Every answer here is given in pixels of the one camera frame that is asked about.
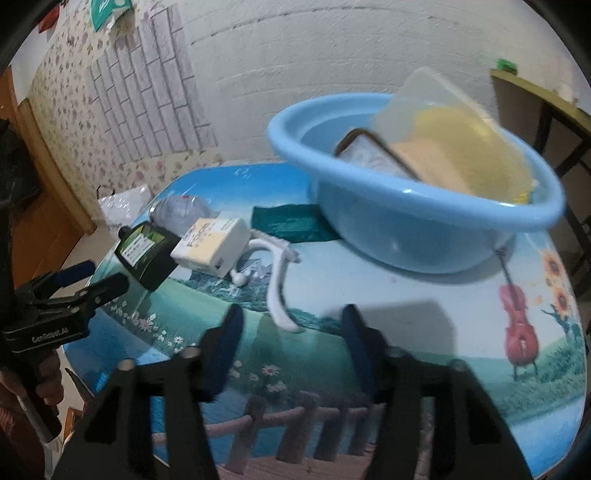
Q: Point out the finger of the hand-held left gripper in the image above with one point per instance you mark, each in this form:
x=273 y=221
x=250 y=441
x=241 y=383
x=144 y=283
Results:
x=71 y=273
x=104 y=287

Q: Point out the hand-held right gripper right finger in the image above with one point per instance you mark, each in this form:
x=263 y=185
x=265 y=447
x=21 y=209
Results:
x=358 y=346

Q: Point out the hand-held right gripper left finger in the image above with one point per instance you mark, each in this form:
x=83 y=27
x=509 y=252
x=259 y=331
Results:
x=226 y=350

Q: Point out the blue plastic basin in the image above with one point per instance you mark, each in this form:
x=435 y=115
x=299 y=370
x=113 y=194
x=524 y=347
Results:
x=415 y=240

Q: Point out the tan plush dog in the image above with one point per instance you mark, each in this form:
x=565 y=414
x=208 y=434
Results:
x=429 y=161

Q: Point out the yellow mesh bag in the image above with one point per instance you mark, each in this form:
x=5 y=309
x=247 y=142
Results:
x=485 y=147

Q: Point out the clear plastic box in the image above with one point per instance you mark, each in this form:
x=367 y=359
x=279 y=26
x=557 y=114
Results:
x=429 y=92

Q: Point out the printed scenery desktop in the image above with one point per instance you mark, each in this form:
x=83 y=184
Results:
x=415 y=314

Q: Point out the person's left hand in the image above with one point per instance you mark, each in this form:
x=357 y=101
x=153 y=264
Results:
x=50 y=383

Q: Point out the black box with green label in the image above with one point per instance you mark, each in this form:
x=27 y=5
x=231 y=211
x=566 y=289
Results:
x=152 y=258

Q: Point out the wooden door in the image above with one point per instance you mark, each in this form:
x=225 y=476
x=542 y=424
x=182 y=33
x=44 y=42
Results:
x=55 y=207

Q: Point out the white earbud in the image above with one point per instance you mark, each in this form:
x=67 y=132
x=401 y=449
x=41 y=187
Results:
x=240 y=278

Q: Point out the white plastic shopping bag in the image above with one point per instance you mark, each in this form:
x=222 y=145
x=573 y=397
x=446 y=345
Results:
x=124 y=203

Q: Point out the dark cloth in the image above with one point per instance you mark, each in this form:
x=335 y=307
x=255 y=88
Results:
x=18 y=184

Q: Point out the crumpled clear plastic bag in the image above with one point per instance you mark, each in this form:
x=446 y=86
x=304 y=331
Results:
x=175 y=212

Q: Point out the white and yellow box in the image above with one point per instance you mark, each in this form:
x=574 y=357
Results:
x=207 y=244

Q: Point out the dark green packet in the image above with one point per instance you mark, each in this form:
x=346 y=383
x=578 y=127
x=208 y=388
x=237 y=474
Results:
x=286 y=221

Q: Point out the wooden side table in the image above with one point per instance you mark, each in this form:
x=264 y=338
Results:
x=521 y=85

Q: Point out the small green box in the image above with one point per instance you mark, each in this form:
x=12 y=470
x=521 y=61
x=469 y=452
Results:
x=506 y=66

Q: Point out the green packet on wall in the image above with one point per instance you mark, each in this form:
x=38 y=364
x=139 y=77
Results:
x=108 y=11

